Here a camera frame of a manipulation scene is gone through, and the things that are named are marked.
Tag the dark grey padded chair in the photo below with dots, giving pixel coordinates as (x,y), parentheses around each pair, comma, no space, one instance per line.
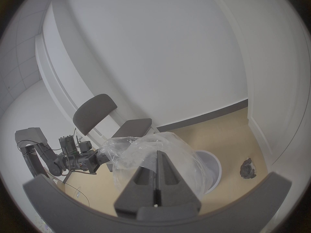
(94,110)

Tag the white wardrobe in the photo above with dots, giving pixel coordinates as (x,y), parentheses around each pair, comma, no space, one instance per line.
(279,93)

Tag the clear plastic bag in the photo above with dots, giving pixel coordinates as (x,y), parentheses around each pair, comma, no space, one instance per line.
(136,149)

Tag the black plastic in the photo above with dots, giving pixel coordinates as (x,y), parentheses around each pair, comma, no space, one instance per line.
(247,170)

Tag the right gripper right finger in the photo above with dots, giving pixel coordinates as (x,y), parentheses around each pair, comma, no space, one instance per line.
(179,193)

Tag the pale grey trash bin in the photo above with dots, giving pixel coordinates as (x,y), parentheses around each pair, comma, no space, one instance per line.
(213,169)

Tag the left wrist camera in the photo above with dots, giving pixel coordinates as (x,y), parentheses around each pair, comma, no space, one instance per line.
(85,146)

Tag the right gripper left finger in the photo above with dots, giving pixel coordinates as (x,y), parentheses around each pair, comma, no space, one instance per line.
(136,193)

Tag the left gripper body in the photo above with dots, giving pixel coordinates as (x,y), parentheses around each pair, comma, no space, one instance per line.
(91,162)

